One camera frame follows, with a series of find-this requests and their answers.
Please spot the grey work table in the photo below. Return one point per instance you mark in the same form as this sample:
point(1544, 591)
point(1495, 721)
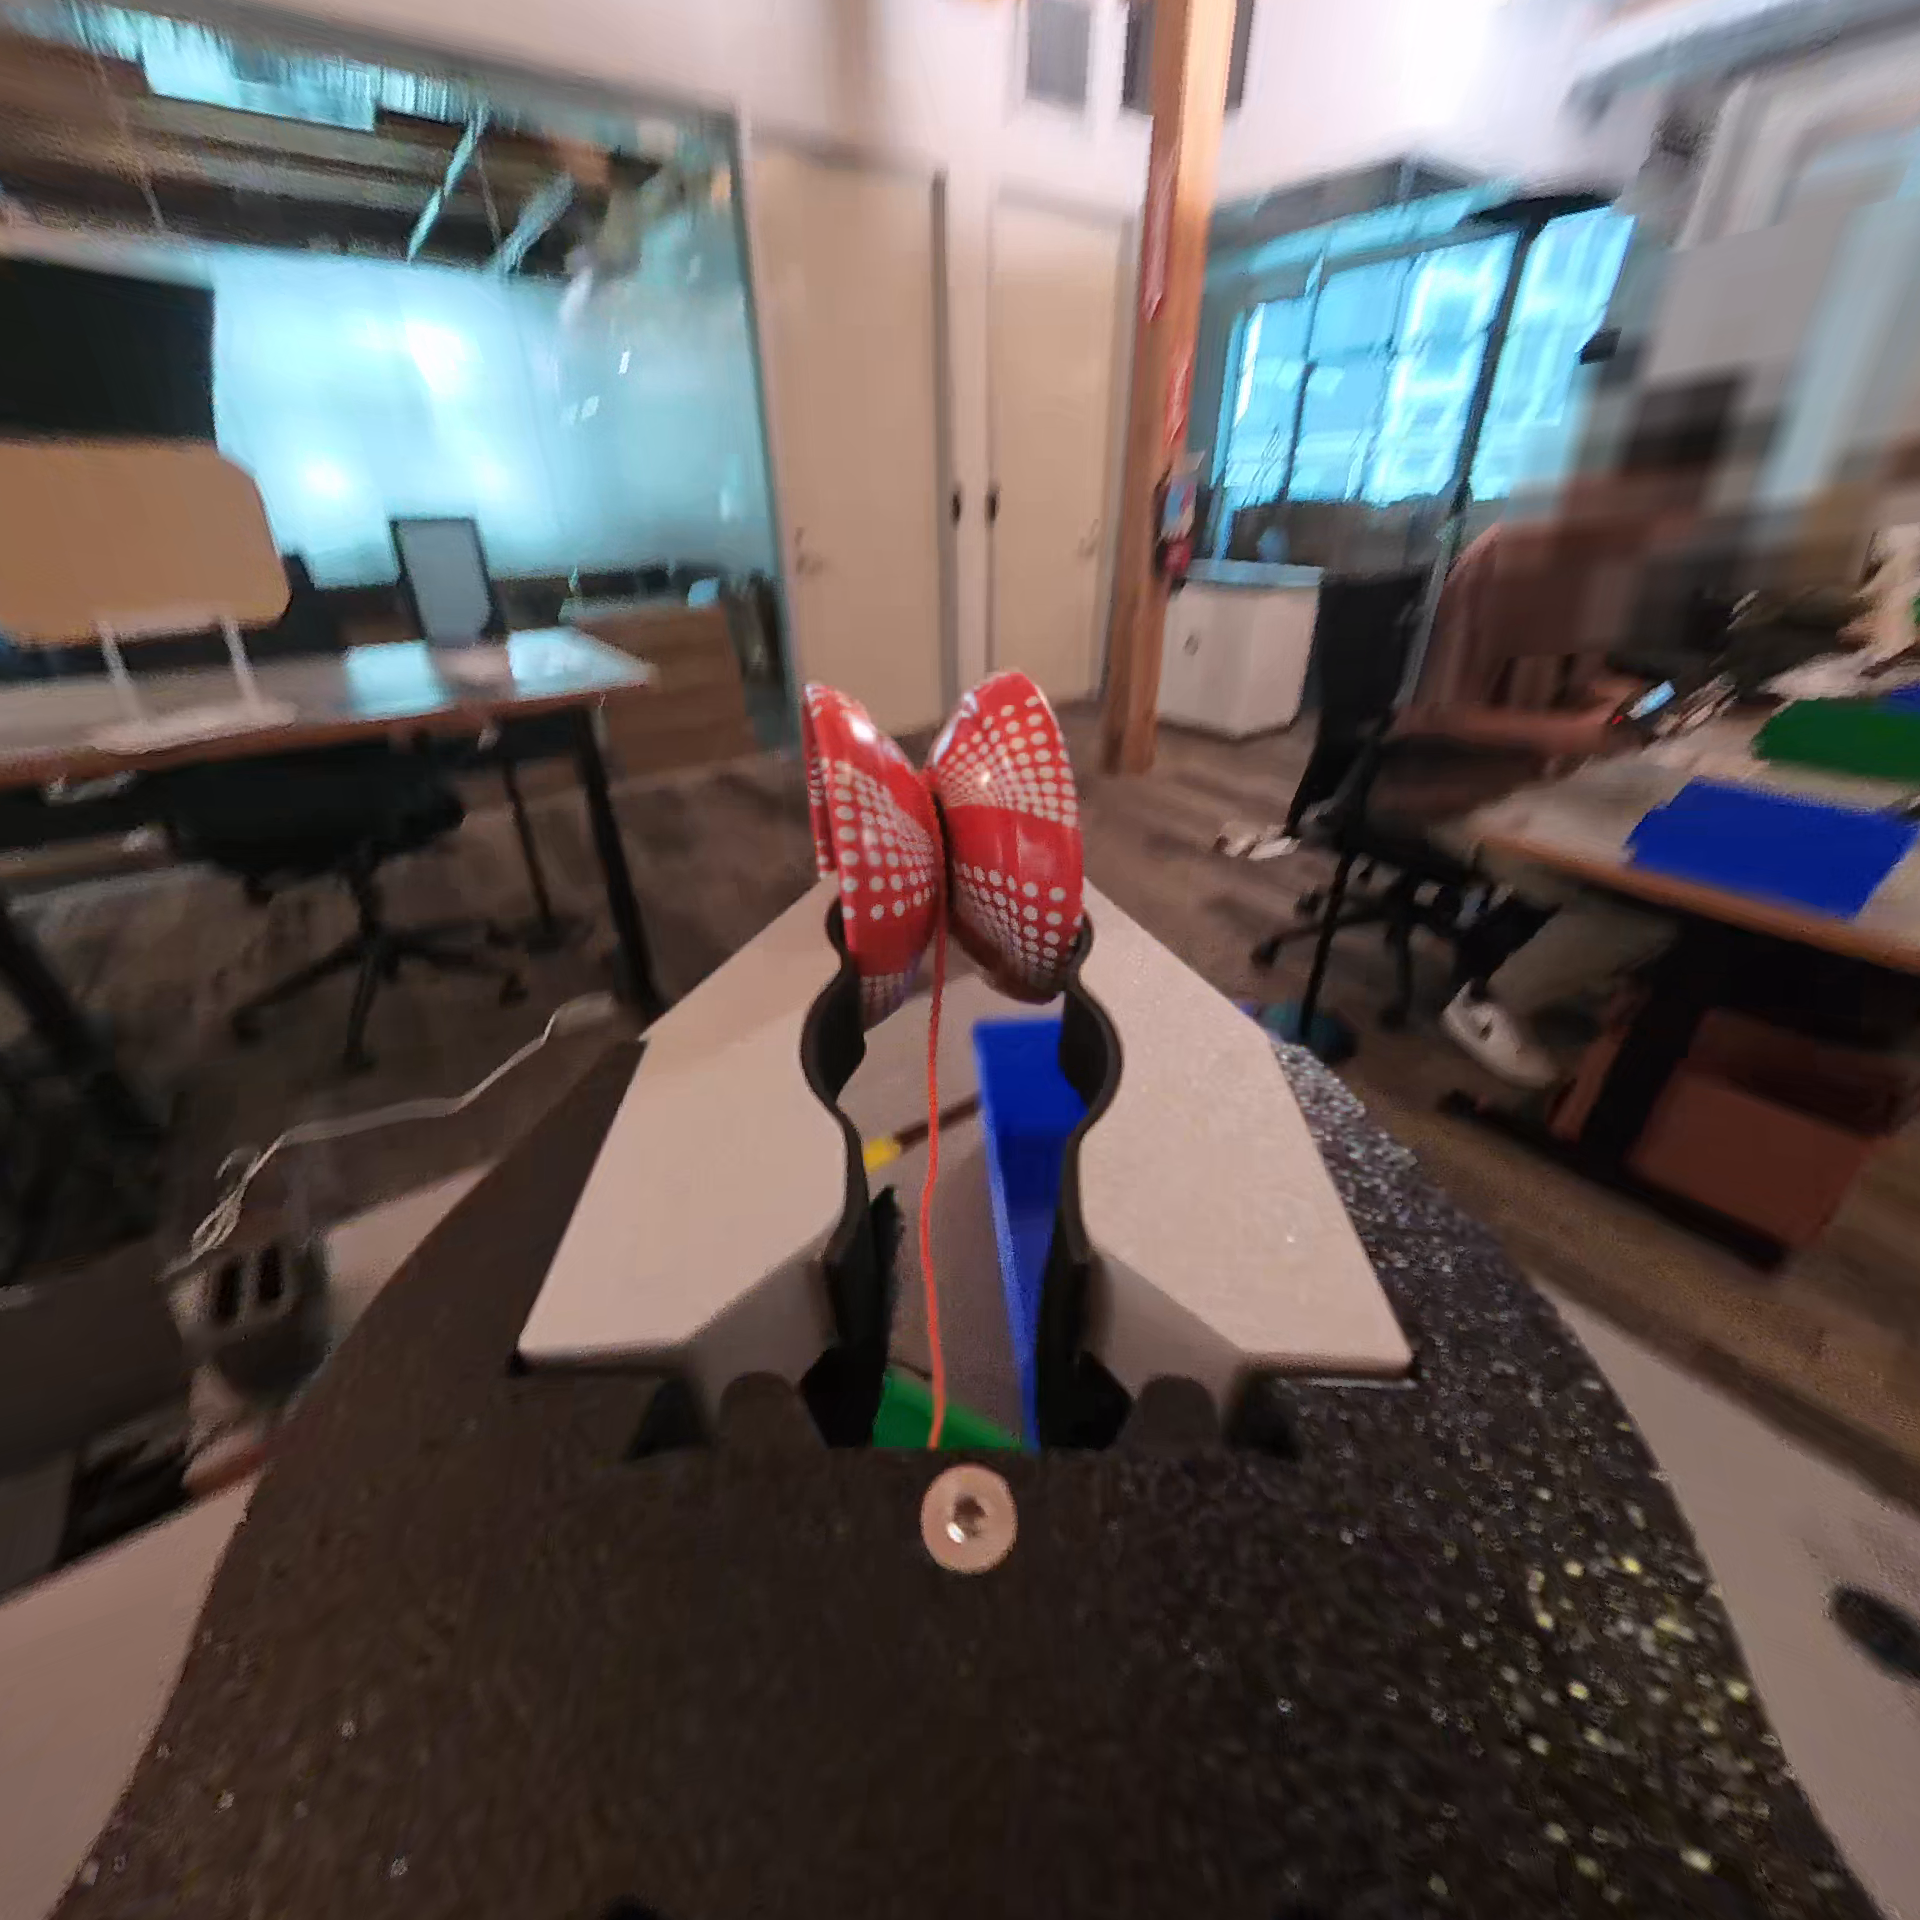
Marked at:
point(1681, 872)

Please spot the white low cabinet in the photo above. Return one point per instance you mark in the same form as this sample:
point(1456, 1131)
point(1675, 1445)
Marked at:
point(1237, 654)

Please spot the green plastic bin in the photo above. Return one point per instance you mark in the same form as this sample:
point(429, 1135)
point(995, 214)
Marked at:
point(948, 1410)

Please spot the small black monitor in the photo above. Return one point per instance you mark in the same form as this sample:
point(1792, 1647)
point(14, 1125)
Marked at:
point(448, 577)

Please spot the white door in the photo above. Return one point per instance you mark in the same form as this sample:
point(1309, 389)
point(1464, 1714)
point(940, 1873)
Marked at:
point(852, 450)
point(1057, 450)

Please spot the blue plastic bin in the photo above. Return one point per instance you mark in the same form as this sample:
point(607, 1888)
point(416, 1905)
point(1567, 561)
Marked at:
point(1027, 1170)

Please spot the tan chair back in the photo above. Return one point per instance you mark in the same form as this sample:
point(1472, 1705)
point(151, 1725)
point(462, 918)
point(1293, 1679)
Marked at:
point(136, 541)

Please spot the wooden post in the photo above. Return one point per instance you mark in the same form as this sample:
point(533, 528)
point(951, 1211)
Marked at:
point(1164, 391)

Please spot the cardboard box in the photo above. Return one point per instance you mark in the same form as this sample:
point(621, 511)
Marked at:
point(1757, 1125)

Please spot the white desk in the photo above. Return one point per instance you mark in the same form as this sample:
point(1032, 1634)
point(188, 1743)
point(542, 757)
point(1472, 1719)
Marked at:
point(1803, 1533)

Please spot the black office chair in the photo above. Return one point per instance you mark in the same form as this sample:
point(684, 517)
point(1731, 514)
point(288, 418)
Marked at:
point(333, 842)

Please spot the green parts bin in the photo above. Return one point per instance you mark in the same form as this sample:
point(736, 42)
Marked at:
point(1845, 739)

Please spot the long wooden desk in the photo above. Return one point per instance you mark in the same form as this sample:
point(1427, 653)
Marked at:
point(333, 707)

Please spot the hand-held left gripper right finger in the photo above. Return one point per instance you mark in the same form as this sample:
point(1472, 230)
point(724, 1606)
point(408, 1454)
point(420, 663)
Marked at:
point(1246, 1201)

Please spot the large blue parts bin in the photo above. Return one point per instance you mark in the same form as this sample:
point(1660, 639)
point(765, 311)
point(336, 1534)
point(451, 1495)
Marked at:
point(1772, 846)

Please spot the red white yo-yo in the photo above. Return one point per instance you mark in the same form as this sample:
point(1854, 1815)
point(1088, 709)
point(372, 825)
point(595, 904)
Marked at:
point(948, 842)

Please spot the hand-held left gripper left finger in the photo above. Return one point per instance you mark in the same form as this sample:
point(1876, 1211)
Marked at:
point(675, 1201)

